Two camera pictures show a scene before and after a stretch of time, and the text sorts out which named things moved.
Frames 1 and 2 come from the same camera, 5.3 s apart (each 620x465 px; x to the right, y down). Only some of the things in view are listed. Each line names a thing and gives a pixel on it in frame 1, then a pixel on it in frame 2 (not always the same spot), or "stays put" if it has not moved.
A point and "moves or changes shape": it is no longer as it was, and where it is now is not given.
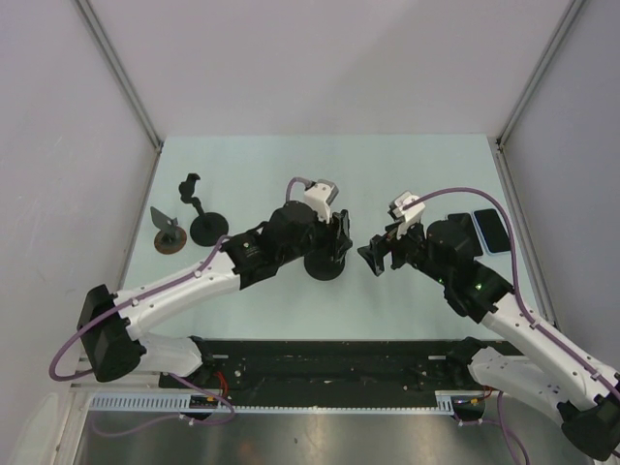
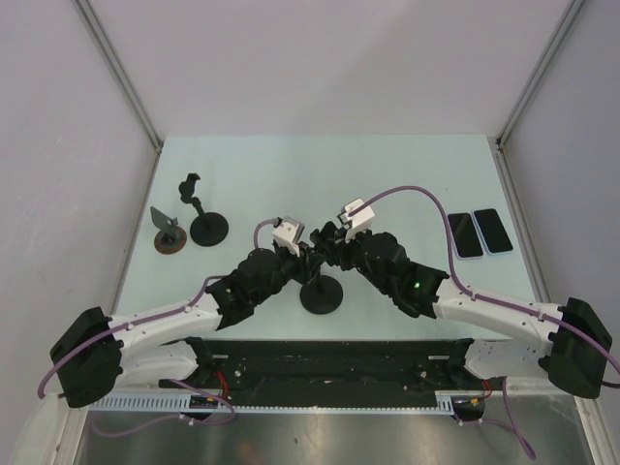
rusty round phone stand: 171,237 stays put
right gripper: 383,244 to 345,249
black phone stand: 325,263 moves or changes shape
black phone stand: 209,229 stays put
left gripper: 325,229 to 304,263
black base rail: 271,367 stays put
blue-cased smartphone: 492,231 stays put
